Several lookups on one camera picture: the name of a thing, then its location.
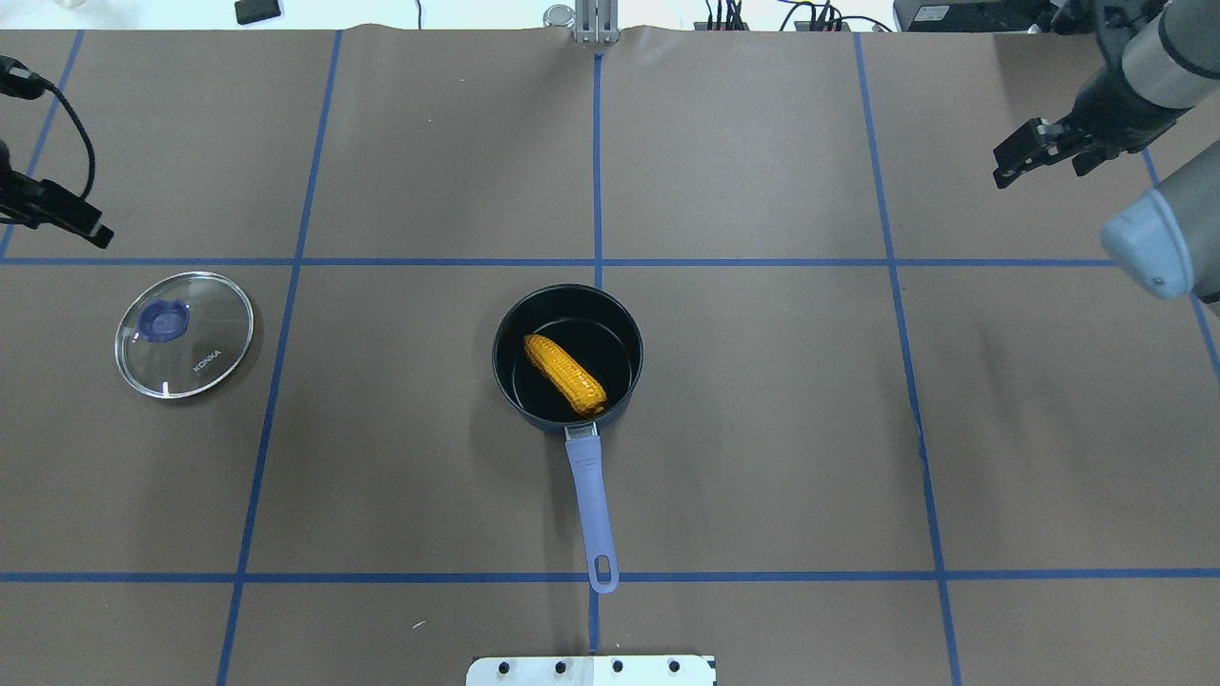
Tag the yellow toy corn cob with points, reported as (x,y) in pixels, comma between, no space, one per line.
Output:
(583,393)

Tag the orange black power strip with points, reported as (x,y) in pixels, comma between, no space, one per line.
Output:
(782,15)

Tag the aluminium frame post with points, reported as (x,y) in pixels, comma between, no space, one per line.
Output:
(596,22)

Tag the black phone on table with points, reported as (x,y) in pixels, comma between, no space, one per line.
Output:
(249,12)

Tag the glass pot lid blue knob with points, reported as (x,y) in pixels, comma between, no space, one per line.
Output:
(184,335)

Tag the black laptop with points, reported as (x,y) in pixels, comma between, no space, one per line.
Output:
(973,16)

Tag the dark blue pot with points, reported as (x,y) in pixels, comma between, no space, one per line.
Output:
(603,336)

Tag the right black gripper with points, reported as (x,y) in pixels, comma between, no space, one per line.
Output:
(1108,108)

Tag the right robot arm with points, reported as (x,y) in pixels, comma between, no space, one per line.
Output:
(1159,65)

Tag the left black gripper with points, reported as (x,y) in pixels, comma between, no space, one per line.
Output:
(48,207)

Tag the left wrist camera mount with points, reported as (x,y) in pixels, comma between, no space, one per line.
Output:
(19,81)

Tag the white camera stand column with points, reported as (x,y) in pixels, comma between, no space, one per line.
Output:
(593,670)

